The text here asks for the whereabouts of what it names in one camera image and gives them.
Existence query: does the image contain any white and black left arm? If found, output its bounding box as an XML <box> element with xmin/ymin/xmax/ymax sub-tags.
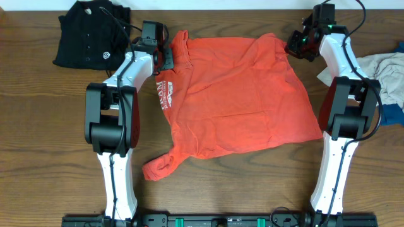
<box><xmin>85</xmin><ymin>21</ymin><xmax>174</xmax><ymax>226</ymax></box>

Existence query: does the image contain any folded black shirt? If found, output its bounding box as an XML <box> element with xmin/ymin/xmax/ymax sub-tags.
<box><xmin>52</xmin><ymin>0</ymin><xmax>131</xmax><ymax>71</ymax></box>

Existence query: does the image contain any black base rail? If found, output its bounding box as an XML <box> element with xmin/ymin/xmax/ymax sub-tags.
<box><xmin>61</xmin><ymin>208</ymin><xmax>378</xmax><ymax>227</ymax></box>

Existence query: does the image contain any beige crumpled shirt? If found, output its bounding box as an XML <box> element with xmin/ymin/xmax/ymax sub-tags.
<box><xmin>316</xmin><ymin>52</ymin><xmax>404</xmax><ymax>113</ymax></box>

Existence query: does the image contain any orange red t-shirt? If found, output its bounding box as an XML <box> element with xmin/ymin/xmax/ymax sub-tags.
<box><xmin>142</xmin><ymin>30</ymin><xmax>322</xmax><ymax>181</ymax></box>

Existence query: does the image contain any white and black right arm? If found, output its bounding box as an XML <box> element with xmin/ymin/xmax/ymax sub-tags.
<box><xmin>270</xmin><ymin>1</ymin><xmax>383</xmax><ymax>226</ymax></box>

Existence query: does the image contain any blue cloth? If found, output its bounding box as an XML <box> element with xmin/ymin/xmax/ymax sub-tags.
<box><xmin>381</xmin><ymin>41</ymin><xmax>403</xmax><ymax>125</ymax></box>

